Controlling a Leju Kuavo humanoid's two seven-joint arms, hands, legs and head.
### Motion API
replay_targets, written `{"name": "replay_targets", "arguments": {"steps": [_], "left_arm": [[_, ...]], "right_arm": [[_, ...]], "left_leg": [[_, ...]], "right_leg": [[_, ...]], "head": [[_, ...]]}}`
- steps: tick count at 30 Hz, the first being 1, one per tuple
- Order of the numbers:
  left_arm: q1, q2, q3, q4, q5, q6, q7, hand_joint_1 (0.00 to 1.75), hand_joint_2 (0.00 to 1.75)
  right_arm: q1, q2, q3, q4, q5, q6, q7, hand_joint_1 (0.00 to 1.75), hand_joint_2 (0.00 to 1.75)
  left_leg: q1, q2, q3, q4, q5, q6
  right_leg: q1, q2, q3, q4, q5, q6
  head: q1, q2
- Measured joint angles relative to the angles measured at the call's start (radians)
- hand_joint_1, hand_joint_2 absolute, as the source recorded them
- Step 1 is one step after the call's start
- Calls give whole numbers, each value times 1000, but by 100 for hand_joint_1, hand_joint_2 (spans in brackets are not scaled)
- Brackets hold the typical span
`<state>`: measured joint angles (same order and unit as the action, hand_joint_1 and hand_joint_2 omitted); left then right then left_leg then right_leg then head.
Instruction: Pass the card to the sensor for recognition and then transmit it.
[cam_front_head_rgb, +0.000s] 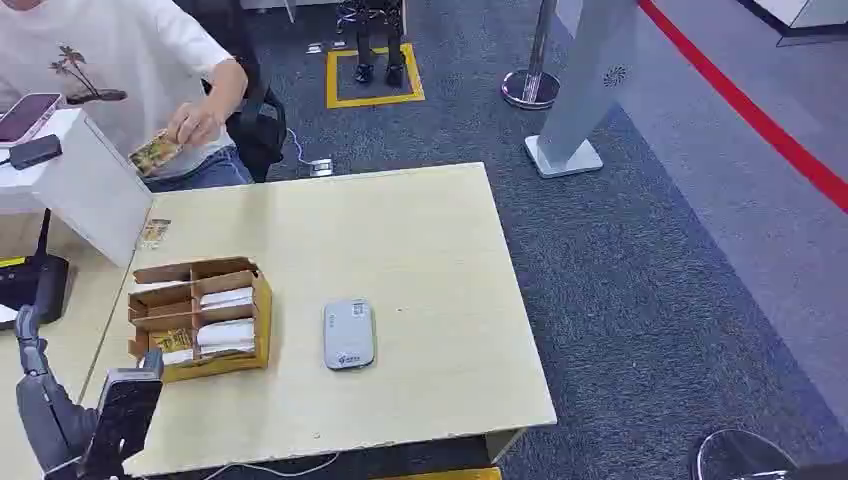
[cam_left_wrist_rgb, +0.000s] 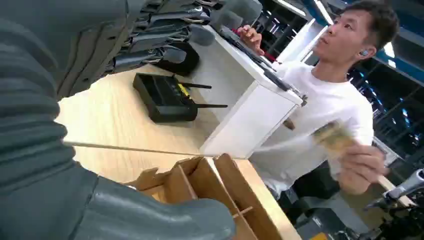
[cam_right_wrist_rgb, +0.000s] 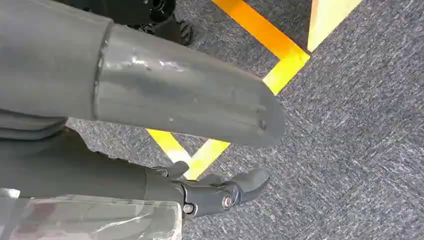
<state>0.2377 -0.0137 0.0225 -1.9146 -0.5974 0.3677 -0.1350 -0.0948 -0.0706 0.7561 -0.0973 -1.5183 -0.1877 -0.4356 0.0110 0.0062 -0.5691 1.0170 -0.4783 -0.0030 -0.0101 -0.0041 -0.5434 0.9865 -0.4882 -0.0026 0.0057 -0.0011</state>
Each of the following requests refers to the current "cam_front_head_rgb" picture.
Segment yellow floor tape square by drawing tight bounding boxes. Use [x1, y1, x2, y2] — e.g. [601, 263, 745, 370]
[324, 42, 427, 111]

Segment black office chair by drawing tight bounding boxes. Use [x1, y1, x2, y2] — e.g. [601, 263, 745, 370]
[173, 0, 290, 185]

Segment person's left hand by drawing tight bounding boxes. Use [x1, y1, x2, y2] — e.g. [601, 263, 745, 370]
[166, 99, 224, 148]

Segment person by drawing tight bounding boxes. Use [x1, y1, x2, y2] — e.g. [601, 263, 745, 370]
[0, 0, 256, 195]

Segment white cabinet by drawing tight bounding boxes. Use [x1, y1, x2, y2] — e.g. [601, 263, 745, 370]
[737, 0, 848, 48]

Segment white cable under desk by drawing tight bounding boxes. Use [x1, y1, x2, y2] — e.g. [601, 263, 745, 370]
[197, 451, 343, 480]

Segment grey standing pillar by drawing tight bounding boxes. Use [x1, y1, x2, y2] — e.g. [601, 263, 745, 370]
[523, 0, 641, 181]

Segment black device with antenna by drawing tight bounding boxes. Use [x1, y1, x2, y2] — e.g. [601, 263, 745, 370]
[0, 208, 71, 331]

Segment chrome stanchion post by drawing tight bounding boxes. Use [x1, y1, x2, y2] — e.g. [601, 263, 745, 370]
[500, 0, 562, 112]

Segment white partition box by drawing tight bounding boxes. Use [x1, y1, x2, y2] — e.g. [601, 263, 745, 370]
[0, 107, 156, 269]

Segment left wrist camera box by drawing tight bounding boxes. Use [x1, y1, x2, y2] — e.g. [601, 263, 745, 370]
[78, 349, 166, 480]

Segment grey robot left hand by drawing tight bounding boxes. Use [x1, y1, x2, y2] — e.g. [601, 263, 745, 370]
[13, 303, 101, 476]

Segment yellow printed card stack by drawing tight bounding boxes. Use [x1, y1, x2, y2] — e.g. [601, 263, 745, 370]
[127, 129, 184, 179]

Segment grey card reader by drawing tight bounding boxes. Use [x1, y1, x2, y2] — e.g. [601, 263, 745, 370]
[322, 298, 378, 372]

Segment thin white cable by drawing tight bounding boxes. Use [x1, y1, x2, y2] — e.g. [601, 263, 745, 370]
[285, 127, 313, 168]

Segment pale desk leg panel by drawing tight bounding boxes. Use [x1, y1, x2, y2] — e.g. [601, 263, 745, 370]
[484, 428, 529, 466]

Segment black power bank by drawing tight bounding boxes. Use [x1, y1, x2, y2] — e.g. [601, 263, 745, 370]
[7, 134, 65, 172]

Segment chrome round base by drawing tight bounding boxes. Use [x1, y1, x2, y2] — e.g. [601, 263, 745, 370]
[688, 427, 800, 480]

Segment black humanoid robot legs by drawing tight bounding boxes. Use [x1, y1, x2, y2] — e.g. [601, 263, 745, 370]
[335, 0, 407, 89]

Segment pink smartphone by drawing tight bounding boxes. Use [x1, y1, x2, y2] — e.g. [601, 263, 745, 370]
[0, 92, 66, 148]

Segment wooden card box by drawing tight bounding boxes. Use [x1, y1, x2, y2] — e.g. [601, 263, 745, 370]
[127, 256, 274, 385]

